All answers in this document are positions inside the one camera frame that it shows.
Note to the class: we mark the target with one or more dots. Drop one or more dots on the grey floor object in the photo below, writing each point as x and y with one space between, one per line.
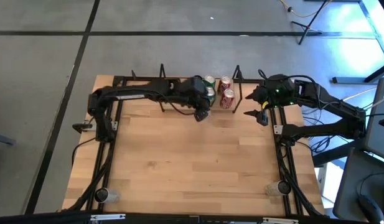
2 139

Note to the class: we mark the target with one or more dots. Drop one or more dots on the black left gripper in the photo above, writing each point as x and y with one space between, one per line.
194 91

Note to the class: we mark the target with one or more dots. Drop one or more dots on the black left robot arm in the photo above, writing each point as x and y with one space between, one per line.
132 93

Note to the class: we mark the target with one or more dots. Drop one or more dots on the small grey centre bracket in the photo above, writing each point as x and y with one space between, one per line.
194 219

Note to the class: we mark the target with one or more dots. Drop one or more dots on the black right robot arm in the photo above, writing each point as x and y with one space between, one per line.
335 105

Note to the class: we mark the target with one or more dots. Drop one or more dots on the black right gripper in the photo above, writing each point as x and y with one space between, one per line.
279 91

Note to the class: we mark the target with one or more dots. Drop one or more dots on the red cola can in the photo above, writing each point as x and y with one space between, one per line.
227 99
225 82

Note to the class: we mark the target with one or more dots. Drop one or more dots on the black overhead rig beam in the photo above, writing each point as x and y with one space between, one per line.
163 220

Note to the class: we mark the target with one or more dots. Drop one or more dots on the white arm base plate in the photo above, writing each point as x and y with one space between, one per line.
114 126
278 129

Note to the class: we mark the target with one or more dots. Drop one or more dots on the black tripod stand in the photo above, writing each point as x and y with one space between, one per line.
309 28

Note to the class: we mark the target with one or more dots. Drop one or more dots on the black aluminium table frame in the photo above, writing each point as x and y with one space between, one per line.
117 81

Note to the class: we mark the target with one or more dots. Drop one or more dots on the grey desk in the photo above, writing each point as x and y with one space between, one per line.
350 193

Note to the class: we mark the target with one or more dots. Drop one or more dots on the grey upright panel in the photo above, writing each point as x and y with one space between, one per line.
378 137

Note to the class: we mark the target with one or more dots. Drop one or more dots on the black metal floor stand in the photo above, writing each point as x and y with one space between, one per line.
350 80

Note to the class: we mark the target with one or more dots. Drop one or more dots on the black computer mouse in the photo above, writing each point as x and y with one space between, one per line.
370 208

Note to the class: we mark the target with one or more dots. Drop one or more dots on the green Sprite can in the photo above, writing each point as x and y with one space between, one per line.
211 93
209 80

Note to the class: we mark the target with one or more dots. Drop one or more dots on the silver metal bracket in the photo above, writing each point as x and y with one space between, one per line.
280 221
107 216

